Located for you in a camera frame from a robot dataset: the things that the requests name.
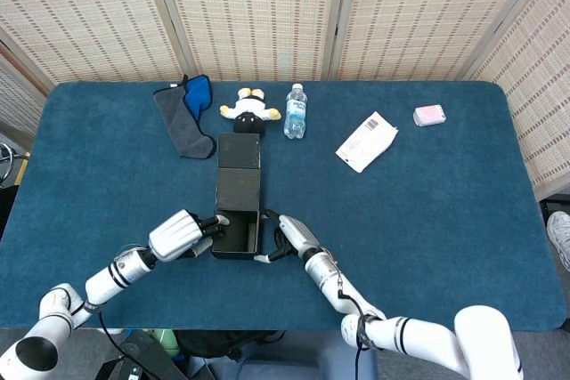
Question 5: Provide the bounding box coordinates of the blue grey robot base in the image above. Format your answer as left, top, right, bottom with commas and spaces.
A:
208, 330, 379, 380

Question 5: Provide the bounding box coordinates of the white sneaker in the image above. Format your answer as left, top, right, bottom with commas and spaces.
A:
545, 210, 570, 272

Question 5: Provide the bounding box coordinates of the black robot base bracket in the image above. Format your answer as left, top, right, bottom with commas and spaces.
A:
95, 330, 188, 380

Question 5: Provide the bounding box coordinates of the white plastic package pouch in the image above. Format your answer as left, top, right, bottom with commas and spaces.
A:
335, 110, 400, 174

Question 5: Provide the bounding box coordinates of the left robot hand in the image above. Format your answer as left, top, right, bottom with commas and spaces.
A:
148, 209, 232, 263

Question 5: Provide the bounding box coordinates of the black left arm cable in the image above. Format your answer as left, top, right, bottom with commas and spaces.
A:
96, 308, 131, 357

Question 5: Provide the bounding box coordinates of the black bag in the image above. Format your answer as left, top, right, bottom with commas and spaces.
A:
176, 329, 286, 361

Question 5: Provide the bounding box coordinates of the black white plush toy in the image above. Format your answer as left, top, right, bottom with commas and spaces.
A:
219, 87, 282, 134

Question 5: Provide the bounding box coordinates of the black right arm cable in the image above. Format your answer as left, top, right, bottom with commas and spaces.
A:
337, 280, 379, 380

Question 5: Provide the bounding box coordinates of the clear plastic water bottle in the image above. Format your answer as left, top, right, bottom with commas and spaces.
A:
283, 83, 308, 141

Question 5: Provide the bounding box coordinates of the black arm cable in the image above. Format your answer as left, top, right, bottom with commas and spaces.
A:
337, 280, 379, 380
96, 308, 131, 357

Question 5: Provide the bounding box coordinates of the black foldable cardboard box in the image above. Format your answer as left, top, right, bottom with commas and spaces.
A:
209, 132, 263, 262

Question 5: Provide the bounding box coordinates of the pink tissue pack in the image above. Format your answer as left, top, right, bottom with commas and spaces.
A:
412, 103, 448, 128

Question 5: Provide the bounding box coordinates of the blue carpet table mat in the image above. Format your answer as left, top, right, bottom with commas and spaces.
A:
0, 80, 566, 332

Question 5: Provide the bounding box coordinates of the grey and blue towel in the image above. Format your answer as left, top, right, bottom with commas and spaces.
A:
152, 74, 217, 160

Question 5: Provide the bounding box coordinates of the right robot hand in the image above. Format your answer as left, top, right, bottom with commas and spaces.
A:
253, 208, 322, 264

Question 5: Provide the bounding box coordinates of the green plastic bottle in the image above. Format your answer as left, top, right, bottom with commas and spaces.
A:
149, 328, 182, 357

